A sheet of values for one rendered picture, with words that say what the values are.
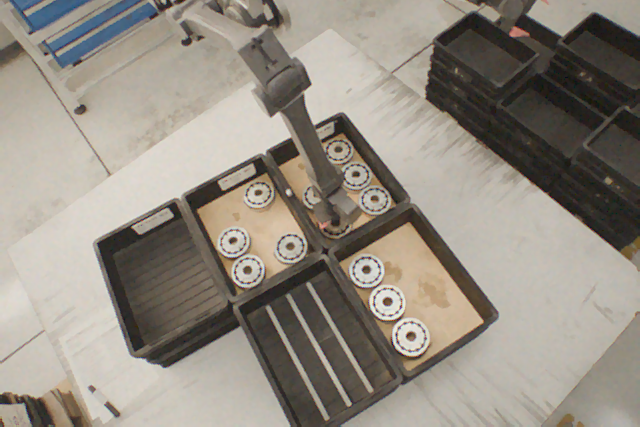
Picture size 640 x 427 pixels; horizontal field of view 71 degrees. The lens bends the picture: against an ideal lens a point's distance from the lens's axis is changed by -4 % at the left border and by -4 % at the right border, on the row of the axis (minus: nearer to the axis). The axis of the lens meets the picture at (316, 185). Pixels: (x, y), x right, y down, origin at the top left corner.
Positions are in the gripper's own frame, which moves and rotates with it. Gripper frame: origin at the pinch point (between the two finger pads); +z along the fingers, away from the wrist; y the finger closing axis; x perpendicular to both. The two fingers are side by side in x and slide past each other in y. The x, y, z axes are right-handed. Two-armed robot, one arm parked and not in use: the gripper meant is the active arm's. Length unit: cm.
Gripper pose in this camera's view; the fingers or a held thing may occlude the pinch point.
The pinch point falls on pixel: (334, 220)
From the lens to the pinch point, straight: 142.9
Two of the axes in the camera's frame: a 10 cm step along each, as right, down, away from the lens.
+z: 0.8, 5.0, 8.6
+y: 9.1, -3.9, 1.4
